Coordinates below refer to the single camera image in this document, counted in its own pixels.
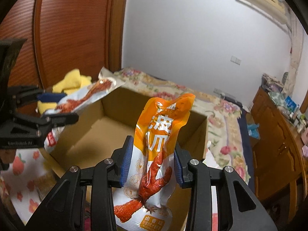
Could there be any white wall switch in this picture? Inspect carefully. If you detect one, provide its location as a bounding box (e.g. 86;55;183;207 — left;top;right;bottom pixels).
230;56;241;65

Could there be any floral bed quilt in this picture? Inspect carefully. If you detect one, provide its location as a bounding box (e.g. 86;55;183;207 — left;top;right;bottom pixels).
114;68;254;189

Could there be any brown cardboard box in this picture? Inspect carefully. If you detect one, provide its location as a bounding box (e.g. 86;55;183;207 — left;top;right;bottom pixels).
43;88;206;230

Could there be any brown louvered wardrobe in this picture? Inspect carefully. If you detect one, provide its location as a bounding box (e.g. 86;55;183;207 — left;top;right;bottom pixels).
1;0;126;89

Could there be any white chicken feet snack bag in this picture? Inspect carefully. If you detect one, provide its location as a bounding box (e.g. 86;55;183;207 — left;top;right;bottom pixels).
43;66;126;153

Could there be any floral white mattress cover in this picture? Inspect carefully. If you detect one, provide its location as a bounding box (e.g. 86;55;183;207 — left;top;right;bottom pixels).
1;149;56;225

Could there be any beige curtain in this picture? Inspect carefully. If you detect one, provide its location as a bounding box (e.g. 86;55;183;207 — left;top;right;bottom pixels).
282;10;304;98

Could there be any orange chicken feet snack bag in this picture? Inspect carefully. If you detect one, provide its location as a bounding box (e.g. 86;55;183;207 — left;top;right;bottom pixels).
113;93;195;230

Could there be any stack of folded clothes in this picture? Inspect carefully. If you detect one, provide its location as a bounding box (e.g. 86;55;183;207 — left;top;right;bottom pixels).
261;73;284;93

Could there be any wooden sideboard cabinet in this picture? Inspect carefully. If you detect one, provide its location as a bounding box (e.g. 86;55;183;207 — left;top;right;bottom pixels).
251;88;307;228

